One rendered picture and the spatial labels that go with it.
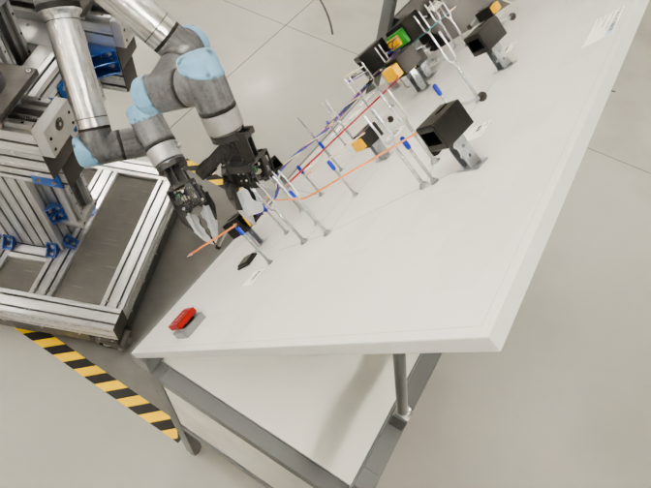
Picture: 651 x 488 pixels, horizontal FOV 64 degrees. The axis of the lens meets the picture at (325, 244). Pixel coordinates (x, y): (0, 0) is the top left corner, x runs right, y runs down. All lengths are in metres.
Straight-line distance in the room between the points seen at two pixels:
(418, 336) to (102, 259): 1.93
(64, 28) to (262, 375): 0.93
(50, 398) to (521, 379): 1.91
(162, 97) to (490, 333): 0.78
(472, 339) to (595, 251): 2.56
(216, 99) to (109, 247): 1.44
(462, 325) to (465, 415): 1.82
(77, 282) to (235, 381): 1.11
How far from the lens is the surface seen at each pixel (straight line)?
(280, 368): 1.36
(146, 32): 1.14
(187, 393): 1.35
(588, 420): 2.51
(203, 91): 1.00
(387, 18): 1.82
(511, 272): 0.50
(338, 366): 1.37
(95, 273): 2.29
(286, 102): 3.24
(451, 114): 0.72
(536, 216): 0.56
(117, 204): 2.48
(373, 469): 1.11
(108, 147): 1.36
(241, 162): 1.06
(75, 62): 1.38
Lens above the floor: 2.06
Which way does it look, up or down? 54 degrees down
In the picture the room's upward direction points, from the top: 9 degrees clockwise
